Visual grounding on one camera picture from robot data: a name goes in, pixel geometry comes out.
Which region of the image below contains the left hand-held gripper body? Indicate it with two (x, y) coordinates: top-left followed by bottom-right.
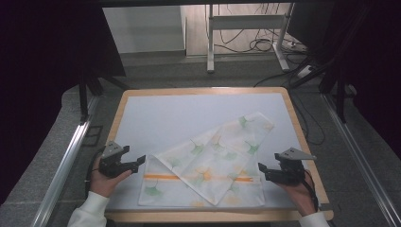
(98, 140), (133, 179)

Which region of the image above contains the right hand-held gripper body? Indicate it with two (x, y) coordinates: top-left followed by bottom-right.
(270, 147), (317, 186)

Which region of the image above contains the white leaf-print cloth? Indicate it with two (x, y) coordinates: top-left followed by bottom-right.
(138, 111), (275, 209)

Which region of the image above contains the person's left hand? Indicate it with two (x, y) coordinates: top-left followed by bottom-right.
(89, 157), (133, 199)

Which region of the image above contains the person's right hand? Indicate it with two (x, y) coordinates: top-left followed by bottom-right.
(277, 174), (318, 218)

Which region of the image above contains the pale blue table mat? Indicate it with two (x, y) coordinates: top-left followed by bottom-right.
(107, 93), (320, 212)

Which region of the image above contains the black metal stand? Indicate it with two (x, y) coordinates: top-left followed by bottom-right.
(288, 55), (349, 125)
(78, 70), (131, 125)

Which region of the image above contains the small wooden table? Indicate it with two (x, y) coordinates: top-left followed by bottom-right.
(104, 87), (335, 223)

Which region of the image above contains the white power strip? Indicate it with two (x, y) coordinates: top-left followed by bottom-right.
(296, 64), (315, 79)

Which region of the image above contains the dark curtain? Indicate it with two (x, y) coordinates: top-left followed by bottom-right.
(332, 0), (401, 159)
(0, 0), (127, 204)

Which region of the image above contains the white cabinet panel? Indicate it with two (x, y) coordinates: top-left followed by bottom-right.
(102, 5), (187, 55)

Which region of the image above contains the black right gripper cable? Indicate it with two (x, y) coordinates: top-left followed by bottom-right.
(304, 169), (320, 212)

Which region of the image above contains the black floor bracket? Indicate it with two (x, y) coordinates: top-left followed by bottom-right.
(81, 125), (104, 148)

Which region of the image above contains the thin black looped cable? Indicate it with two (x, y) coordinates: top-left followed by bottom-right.
(291, 91), (326, 147)

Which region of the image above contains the aluminium rail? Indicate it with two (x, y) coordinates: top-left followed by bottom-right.
(321, 94), (401, 227)
(31, 96), (99, 227)

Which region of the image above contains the black floor cable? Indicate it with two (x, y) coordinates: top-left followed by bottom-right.
(253, 70), (304, 88)

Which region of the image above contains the tangle of black floor cables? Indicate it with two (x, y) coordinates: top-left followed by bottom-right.
(217, 27), (287, 54)

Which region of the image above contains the white metal desk frame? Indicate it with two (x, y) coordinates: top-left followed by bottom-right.
(206, 3), (293, 74)

